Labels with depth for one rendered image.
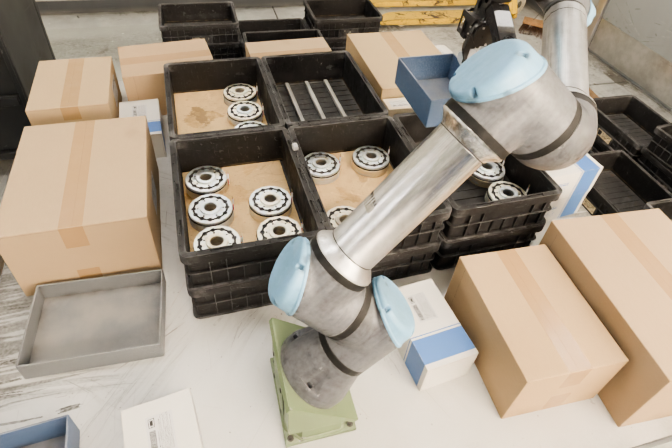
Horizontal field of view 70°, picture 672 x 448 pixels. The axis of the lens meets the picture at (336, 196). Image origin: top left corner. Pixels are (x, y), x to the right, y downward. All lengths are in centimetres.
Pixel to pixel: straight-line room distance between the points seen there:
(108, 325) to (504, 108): 94
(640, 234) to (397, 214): 75
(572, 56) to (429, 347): 61
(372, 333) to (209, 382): 41
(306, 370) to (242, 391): 23
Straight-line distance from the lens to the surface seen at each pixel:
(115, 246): 120
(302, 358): 89
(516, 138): 70
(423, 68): 127
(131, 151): 132
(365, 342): 83
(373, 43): 185
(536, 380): 101
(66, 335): 124
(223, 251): 99
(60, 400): 116
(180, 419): 98
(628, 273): 122
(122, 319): 122
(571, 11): 103
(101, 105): 161
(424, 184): 70
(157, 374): 113
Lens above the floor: 167
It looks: 43 degrees down
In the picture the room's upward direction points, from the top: 5 degrees clockwise
